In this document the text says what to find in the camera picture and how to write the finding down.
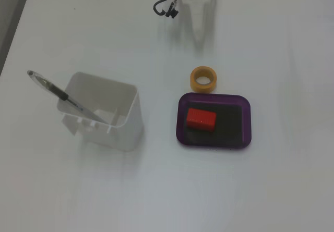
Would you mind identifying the dark grey camera cable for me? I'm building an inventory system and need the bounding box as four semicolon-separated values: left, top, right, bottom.
153;0;178;17

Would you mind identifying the black ballpoint pen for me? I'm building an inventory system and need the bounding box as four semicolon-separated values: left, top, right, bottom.
27;69;109;125

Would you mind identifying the purple metal tray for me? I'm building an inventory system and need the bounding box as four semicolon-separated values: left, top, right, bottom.
175;92;253;150

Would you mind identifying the red cube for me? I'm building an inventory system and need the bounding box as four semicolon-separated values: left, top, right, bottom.
185;107;218;132

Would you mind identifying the white plastic container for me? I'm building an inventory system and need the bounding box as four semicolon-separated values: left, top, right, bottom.
56;71;145;153

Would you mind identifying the yellow tape roll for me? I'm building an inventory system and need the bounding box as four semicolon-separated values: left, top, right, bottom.
189;65;218;94

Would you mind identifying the small black gripper camera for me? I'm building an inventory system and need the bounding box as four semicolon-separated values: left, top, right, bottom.
164;3;180;19

